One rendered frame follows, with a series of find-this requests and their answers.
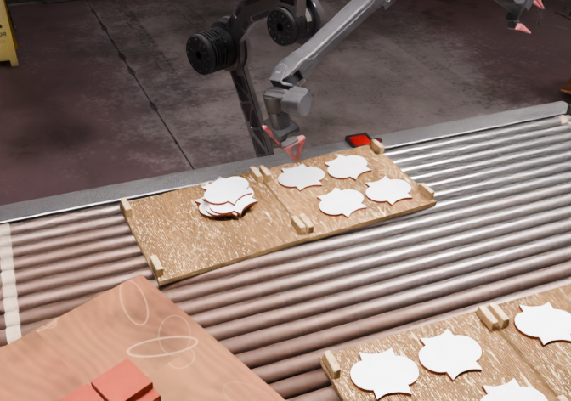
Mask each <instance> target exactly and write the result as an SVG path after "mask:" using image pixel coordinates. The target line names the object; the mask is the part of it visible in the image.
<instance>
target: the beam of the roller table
mask: <svg viewBox="0 0 571 401"><path fill-rule="evenodd" d="M567 108H568V104H567V103H565V102H564V101H558V102H554V103H549V104H541V105H536V106H531V107H526V108H522V109H517V110H509V111H504V112H499V113H494V114H490V115H485V116H477V117H472V118H467V119H463V120H458V121H449V122H445V123H440V124H435V125H431V126H426V127H418V128H413V129H408V130H404V131H399V132H394V133H386V134H381V135H376V136H371V138H372V139H374V138H380V139H382V142H381V144H382V145H383V146H384V147H385V148H384V150H393V149H397V148H402V147H406V146H411V145H415V144H423V143H427V142H432V141H437V140H441V139H446V138H453V137H458V136H462V135H467V134H472V133H480V132H484V131H488V130H493V129H497V128H502V127H510V126H515V125H519V124H524V123H528V122H532V121H540V120H545V119H550V118H554V117H555V116H561V115H564V116H565V115H566V112H567ZM350 149H352V147H351V146H350V145H349V144H348V143H347V142H346V141H344V142H340V143H335V144H327V145H322V146H317V147H313V148H307V149H303V150H301V154H300V157H299V159H298V160H296V161H303V160H307V159H310V158H314V157H318V156H322V155H329V154H332V153H336V152H339V151H343V150H350ZM296 161H294V160H293V159H292V158H291V157H290V155H289V154H288V153H287V152H285V153H280V154H276V155H267V156H263V157H258V158H253V159H249V160H244V161H236V162H230V163H226V164H222V165H216V166H212V167H203V168H199V169H195V170H189V171H185V172H176V173H172V174H167V175H162V176H158V177H153V178H145V179H140V180H135V181H131V182H125V183H121V184H112V185H108V186H104V187H98V188H94V189H85V190H81V191H76V192H71V193H67V194H62V195H54V196H49V197H44V198H40V199H35V200H27V201H22V202H17V203H12V204H7V205H3V206H0V224H5V223H9V224H11V223H19V222H24V221H28V220H32V219H38V218H42V217H50V216H54V215H59V214H63V213H67V212H76V211H81V210H85V209H89V208H94V207H98V206H106V205H110V204H116V203H120V202H121V199H122V198H126V199H127V201H132V200H137V199H141V198H145V197H150V196H155V195H161V194H165V193H168V192H172V191H175V190H179V189H185V188H188V187H192V186H196V185H199V184H205V183H209V182H212V181H216V180H217V179H218V177H219V176H220V177H222V178H229V177H233V176H236V175H240V174H243V173H247V172H250V167H253V166H254V167H255V168H256V169H257V170H258V171H259V166H261V165H264V166H265V167H266V168H267V169H268V168H271V167H277V166H282V165H285V164H289V163H292V162H296Z"/></svg>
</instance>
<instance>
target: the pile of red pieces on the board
mask: <svg viewBox="0 0 571 401"><path fill-rule="evenodd" d="M91 385H92V386H90V385H89V384H88V383H86V384H85V385H83V386H81V387H79V388H78V389H77V390H75V391H74V392H72V393H70V394H68V395H67V396H65V397H64V398H62V399H61V400H59V401H161V395H160V394H159V393H158V392H157V391H156V390H155V389H154V388H153V383H152V381H151V380H150V379H149V378H148V377H147V376H146V375H145V374H144V373H143V372H142V371H141V370H140V369H139V368H138V367H137V366H136V365H135V364H134V363H133V362H132V361H131V360H130V359H125V360H123V361H122V362H121V363H119V364H117V365H116V366H114V367H112V368H111V369H109V370H107V371H106V372H105V373H103V374H102V375H100V376H98V377H96V378H95V379H93V380H92V381H91Z"/></svg>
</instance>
